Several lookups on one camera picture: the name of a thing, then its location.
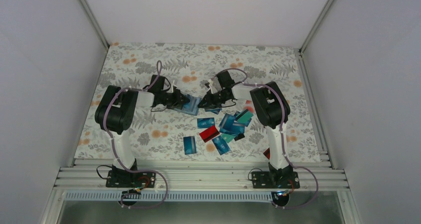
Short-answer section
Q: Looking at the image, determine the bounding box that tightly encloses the teal leather card holder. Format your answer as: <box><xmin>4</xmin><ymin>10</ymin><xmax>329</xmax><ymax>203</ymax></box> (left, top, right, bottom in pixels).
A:
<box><xmin>173</xmin><ymin>94</ymin><xmax>202</xmax><ymax>116</ymax></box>

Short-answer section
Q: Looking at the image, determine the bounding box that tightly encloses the red card black stripe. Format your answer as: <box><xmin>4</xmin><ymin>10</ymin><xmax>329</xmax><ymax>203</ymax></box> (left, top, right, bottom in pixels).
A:
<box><xmin>264</xmin><ymin>148</ymin><xmax>270</xmax><ymax>159</ymax></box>

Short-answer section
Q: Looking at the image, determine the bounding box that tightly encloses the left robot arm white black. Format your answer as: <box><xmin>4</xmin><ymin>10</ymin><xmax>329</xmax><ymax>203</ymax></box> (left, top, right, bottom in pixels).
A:
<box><xmin>94</xmin><ymin>75</ymin><xmax>192</xmax><ymax>187</ymax></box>

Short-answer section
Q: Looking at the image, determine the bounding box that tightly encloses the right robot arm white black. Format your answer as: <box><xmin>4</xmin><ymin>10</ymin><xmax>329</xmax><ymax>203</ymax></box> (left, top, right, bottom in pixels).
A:
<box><xmin>198</xmin><ymin>69</ymin><xmax>293</xmax><ymax>188</ymax></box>

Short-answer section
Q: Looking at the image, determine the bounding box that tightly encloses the blue card stack upper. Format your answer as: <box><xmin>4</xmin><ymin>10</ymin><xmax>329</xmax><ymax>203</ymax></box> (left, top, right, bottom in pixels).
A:
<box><xmin>205</xmin><ymin>108</ymin><xmax>221</xmax><ymax>115</ymax></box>

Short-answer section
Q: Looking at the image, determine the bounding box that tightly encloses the blue card middle right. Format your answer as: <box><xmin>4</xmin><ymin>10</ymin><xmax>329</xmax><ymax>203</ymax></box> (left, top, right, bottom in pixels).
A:
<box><xmin>219</xmin><ymin>114</ymin><xmax>245</xmax><ymax>136</ymax></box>

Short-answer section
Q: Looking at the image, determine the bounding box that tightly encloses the teal green card right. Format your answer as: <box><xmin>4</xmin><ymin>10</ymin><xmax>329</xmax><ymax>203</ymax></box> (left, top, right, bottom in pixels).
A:
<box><xmin>235</xmin><ymin>109</ymin><xmax>254</xmax><ymax>126</ymax></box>

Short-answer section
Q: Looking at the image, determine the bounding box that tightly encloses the teal card centre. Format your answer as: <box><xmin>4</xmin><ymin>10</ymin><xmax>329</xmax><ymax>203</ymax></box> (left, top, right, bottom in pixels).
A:
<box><xmin>220</xmin><ymin>133</ymin><xmax>236</xmax><ymax>143</ymax></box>

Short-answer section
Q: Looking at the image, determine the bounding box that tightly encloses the small black card piece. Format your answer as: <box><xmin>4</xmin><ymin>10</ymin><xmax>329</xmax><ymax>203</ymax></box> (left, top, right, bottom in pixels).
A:
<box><xmin>234</xmin><ymin>133</ymin><xmax>245</xmax><ymax>141</ymax></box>

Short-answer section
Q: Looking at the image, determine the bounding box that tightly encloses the floral patterned table mat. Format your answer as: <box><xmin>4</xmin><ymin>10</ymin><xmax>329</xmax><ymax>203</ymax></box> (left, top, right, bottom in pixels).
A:
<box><xmin>75</xmin><ymin>43</ymin><xmax>321</xmax><ymax>163</ymax></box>

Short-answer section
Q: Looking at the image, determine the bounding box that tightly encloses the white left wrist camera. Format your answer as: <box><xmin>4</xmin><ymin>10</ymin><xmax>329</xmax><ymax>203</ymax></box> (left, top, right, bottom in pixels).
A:
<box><xmin>168</xmin><ymin>80</ymin><xmax>177</xmax><ymax>93</ymax></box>

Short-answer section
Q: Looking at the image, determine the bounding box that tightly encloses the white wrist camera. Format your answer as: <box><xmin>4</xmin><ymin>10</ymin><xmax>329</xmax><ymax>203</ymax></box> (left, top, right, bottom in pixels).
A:
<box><xmin>168</xmin><ymin>80</ymin><xmax>177</xmax><ymax>93</ymax></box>
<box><xmin>205</xmin><ymin>79</ymin><xmax>215</xmax><ymax>93</ymax></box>

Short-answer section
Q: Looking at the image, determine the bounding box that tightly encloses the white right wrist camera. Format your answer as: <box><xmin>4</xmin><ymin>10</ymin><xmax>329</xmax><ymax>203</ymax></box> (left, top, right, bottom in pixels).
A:
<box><xmin>205</xmin><ymin>79</ymin><xmax>215</xmax><ymax>93</ymax></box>

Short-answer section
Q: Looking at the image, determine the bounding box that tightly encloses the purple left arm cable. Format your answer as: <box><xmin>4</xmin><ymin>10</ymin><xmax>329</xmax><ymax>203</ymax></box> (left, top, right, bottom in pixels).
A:
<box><xmin>102</xmin><ymin>60</ymin><xmax>170</xmax><ymax>211</ymax></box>

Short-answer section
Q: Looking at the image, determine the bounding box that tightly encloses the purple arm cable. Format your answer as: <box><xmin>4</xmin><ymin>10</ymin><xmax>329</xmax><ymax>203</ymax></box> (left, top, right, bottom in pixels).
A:
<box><xmin>210</xmin><ymin>68</ymin><xmax>320</xmax><ymax>210</ymax></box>
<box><xmin>102</xmin><ymin>60</ymin><xmax>170</xmax><ymax>211</ymax></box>

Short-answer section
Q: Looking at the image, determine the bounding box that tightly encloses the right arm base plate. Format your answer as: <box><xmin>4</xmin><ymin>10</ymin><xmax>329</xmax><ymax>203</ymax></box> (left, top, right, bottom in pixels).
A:
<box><xmin>250</xmin><ymin>171</ymin><xmax>300</xmax><ymax>189</ymax></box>

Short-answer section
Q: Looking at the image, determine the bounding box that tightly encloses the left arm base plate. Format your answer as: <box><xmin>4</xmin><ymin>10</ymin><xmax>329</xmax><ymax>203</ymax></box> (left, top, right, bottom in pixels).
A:
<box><xmin>105</xmin><ymin>169</ymin><xmax>156</xmax><ymax>188</ymax></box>

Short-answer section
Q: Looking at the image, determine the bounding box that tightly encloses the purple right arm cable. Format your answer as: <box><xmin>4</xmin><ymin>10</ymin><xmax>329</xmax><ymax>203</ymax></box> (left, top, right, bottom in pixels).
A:
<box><xmin>210</xmin><ymin>68</ymin><xmax>320</xmax><ymax>210</ymax></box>

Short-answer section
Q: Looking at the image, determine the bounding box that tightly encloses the aluminium rail base front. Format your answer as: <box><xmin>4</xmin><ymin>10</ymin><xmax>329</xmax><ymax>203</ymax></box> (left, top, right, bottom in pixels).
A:
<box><xmin>54</xmin><ymin>159</ymin><xmax>350</xmax><ymax>191</ymax></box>

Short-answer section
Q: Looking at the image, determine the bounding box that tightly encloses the aluminium frame post left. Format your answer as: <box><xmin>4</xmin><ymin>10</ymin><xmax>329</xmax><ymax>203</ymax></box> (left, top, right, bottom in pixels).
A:
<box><xmin>78</xmin><ymin>0</ymin><xmax>110</xmax><ymax>50</ymax></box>

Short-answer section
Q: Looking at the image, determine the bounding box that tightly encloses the aluminium frame post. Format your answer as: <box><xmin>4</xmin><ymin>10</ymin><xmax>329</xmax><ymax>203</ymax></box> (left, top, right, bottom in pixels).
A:
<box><xmin>299</xmin><ymin>0</ymin><xmax>336</xmax><ymax>56</ymax></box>
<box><xmin>78</xmin><ymin>0</ymin><xmax>110</xmax><ymax>50</ymax></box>

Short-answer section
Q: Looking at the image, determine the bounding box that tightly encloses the grey cable duct front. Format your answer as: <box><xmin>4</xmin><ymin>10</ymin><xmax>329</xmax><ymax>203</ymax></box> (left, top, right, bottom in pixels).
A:
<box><xmin>64</xmin><ymin>190</ymin><xmax>272</xmax><ymax>203</ymax></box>

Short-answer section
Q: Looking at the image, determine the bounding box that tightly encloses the aluminium frame post right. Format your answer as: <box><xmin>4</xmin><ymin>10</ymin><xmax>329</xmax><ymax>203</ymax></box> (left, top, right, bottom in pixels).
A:
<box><xmin>299</xmin><ymin>0</ymin><xmax>336</xmax><ymax>56</ymax></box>

